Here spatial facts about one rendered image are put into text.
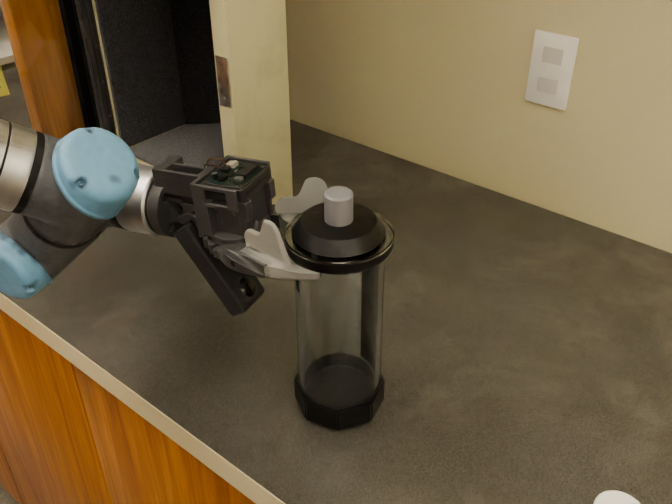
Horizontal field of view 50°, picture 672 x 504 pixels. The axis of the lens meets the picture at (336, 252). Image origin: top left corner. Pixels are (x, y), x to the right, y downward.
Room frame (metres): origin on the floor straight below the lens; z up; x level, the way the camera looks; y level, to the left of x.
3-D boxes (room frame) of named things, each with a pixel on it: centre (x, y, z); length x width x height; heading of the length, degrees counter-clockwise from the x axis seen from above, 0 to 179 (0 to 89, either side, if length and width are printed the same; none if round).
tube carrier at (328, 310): (0.59, 0.00, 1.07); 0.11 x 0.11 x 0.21
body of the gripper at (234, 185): (0.65, 0.13, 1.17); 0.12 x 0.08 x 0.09; 66
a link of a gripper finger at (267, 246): (0.57, 0.06, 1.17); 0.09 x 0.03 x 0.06; 41
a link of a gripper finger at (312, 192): (0.65, 0.02, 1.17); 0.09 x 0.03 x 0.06; 90
